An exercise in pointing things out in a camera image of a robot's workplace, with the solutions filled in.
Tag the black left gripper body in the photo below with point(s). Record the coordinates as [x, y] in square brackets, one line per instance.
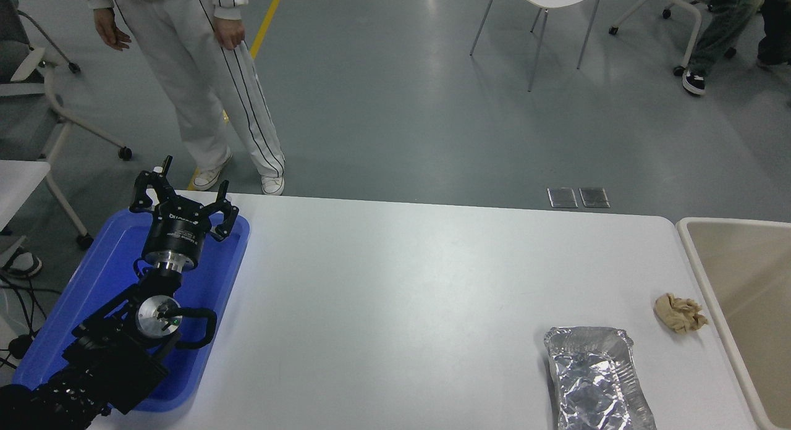
[176, 234]

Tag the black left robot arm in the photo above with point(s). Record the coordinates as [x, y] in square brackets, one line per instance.
[111, 356]

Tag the person's right hand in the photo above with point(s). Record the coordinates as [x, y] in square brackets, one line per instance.
[111, 29]

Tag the person's left hand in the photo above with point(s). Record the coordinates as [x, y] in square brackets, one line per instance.
[230, 36]

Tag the blue plastic tray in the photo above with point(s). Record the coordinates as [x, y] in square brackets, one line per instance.
[93, 282]

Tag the small white side table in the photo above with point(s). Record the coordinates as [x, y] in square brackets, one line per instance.
[18, 183]

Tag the grey white-framed rolling chair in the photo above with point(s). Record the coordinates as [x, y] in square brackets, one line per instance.
[37, 71]

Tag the black power plug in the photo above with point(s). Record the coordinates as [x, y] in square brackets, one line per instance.
[20, 345]

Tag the metal floor plate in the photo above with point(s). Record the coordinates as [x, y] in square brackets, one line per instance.
[562, 197]
[594, 196]

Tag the silver foil tray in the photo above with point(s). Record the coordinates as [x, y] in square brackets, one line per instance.
[596, 380]

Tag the crumpled tan paper ball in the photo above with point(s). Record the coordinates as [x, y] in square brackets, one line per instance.
[678, 312]

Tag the large pale bin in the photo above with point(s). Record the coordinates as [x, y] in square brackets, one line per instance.
[754, 294]

